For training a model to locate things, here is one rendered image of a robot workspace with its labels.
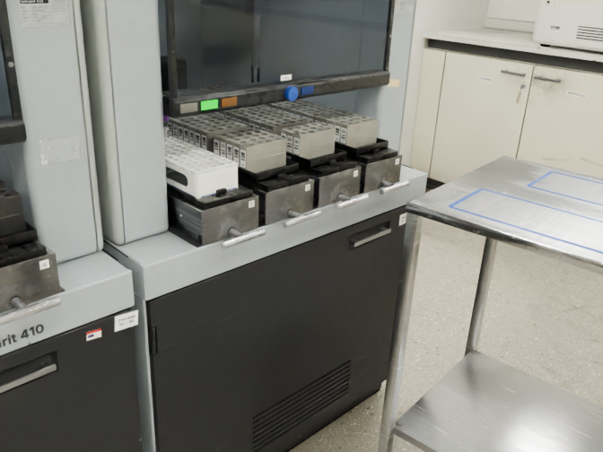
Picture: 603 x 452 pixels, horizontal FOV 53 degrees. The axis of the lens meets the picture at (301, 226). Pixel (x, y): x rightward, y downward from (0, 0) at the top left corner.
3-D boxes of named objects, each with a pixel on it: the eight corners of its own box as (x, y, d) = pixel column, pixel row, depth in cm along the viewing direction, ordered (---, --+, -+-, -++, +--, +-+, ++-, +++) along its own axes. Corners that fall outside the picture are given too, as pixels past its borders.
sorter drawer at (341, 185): (151, 139, 175) (149, 108, 172) (190, 132, 184) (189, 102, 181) (332, 215, 128) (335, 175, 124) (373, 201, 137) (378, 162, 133)
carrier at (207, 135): (241, 148, 141) (241, 123, 138) (247, 150, 140) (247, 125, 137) (201, 157, 133) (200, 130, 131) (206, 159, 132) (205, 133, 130)
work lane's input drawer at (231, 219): (47, 157, 155) (42, 123, 152) (97, 148, 164) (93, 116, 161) (215, 256, 108) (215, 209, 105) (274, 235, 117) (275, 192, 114)
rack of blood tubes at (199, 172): (117, 165, 131) (116, 137, 129) (158, 157, 138) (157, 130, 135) (196, 204, 112) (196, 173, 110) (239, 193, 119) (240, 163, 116)
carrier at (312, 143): (328, 151, 142) (329, 126, 140) (335, 152, 141) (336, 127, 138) (292, 160, 135) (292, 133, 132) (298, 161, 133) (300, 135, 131)
